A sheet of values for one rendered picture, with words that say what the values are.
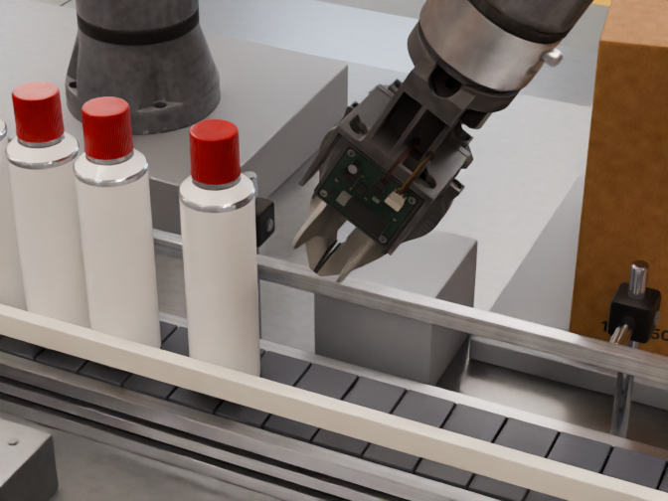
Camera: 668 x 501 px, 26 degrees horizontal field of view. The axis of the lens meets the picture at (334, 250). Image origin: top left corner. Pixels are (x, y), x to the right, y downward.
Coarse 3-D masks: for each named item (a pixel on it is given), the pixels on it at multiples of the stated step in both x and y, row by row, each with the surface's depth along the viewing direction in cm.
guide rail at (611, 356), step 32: (256, 256) 105; (320, 288) 103; (352, 288) 102; (384, 288) 102; (448, 320) 100; (480, 320) 98; (512, 320) 98; (544, 352) 97; (576, 352) 96; (608, 352) 95; (640, 352) 95
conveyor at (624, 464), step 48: (0, 336) 111; (144, 384) 106; (288, 384) 106; (336, 384) 106; (384, 384) 106; (288, 432) 101; (336, 432) 101; (480, 432) 101; (528, 432) 101; (480, 480) 97; (624, 480) 97
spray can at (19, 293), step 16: (0, 128) 105; (0, 144) 105; (0, 160) 105; (0, 176) 106; (0, 192) 106; (0, 208) 107; (0, 224) 107; (0, 240) 108; (16, 240) 109; (0, 256) 109; (16, 256) 110; (0, 272) 109; (16, 272) 110; (0, 288) 110; (16, 288) 111; (16, 304) 112
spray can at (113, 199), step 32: (96, 128) 98; (128, 128) 99; (96, 160) 99; (128, 160) 100; (96, 192) 99; (128, 192) 100; (96, 224) 101; (128, 224) 101; (96, 256) 102; (128, 256) 102; (96, 288) 104; (128, 288) 103; (96, 320) 106; (128, 320) 105
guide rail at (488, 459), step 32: (0, 320) 108; (32, 320) 107; (64, 352) 106; (96, 352) 105; (128, 352) 103; (160, 352) 103; (192, 384) 102; (224, 384) 101; (256, 384) 100; (288, 416) 100; (320, 416) 98; (352, 416) 97; (384, 416) 97; (416, 448) 96; (448, 448) 95; (480, 448) 94; (512, 480) 94; (544, 480) 93; (576, 480) 92; (608, 480) 91
